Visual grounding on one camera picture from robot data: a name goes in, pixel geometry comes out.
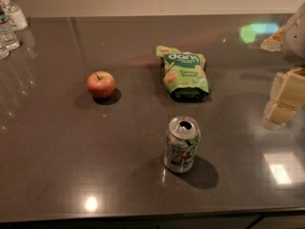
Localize open silver soda can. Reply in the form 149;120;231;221
163;115;201;174

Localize green snack bag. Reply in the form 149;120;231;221
156;46;210;100

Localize clear plastic water bottle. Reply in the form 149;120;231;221
0;6;20;51

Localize red apple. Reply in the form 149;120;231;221
87;71;116;99

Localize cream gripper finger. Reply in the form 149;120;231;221
261;100;295;130
270;68;305;110

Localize white hand sanitizer bottle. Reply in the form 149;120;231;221
0;0;29;31

